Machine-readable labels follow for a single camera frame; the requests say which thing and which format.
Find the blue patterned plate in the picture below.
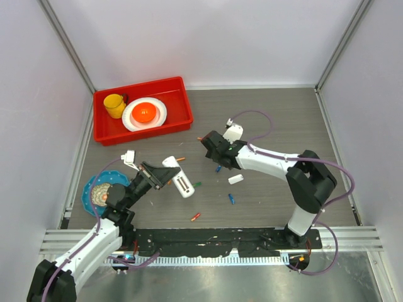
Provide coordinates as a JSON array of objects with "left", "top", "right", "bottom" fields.
[{"left": 81, "top": 170, "right": 129, "bottom": 216}]

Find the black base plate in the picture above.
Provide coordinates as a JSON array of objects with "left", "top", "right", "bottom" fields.
[{"left": 132, "top": 228, "right": 322, "bottom": 258}]

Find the red plastic bin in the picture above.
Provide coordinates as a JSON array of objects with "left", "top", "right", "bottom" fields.
[{"left": 93, "top": 77, "right": 193, "bottom": 146}]

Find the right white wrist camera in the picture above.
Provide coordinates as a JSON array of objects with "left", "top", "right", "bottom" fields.
[{"left": 223, "top": 118, "right": 244, "bottom": 143}]

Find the red orange battery lower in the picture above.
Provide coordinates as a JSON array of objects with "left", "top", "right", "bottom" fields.
[{"left": 190, "top": 213, "right": 201, "bottom": 222}]

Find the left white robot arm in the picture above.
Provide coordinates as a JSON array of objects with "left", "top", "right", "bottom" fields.
[{"left": 26, "top": 156, "right": 182, "bottom": 301}]

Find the white battery cover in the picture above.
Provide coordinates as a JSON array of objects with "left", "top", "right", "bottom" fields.
[{"left": 228, "top": 174, "right": 244, "bottom": 185}]

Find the yellow mug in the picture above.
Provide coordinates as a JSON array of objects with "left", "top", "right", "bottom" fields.
[{"left": 103, "top": 94, "right": 128, "bottom": 119}]

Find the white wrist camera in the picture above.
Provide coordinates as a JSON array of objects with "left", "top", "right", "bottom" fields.
[
  {"left": 120, "top": 150, "right": 138, "bottom": 170},
  {"left": 223, "top": 118, "right": 244, "bottom": 143}
]

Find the white paper plate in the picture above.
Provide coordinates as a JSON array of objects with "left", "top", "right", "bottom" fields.
[{"left": 122, "top": 97, "right": 167, "bottom": 132}]

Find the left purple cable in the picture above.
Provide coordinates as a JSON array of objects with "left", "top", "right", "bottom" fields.
[{"left": 43, "top": 157, "right": 163, "bottom": 302}]

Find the orange bowl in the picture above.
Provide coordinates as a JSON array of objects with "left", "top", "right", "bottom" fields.
[{"left": 132, "top": 102, "right": 157, "bottom": 123}]

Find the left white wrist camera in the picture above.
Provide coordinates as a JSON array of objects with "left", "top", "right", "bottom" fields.
[{"left": 120, "top": 150, "right": 138, "bottom": 170}]

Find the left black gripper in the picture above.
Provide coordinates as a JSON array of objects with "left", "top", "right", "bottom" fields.
[{"left": 124, "top": 162, "right": 179, "bottom": 209}]

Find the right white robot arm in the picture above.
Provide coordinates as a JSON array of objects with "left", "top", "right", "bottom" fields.
[{"left": 201, "top": 131, "right": 337, "bottom": 249}]

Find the white remote control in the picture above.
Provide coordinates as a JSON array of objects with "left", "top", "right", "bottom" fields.
[{"left": 162, "top": 156, "right": 195, "bottom": 198}]

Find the white slotted cable duct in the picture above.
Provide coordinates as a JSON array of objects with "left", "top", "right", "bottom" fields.
[{"left": 103, "top": 254, "right": 290, "bottom": 267}]

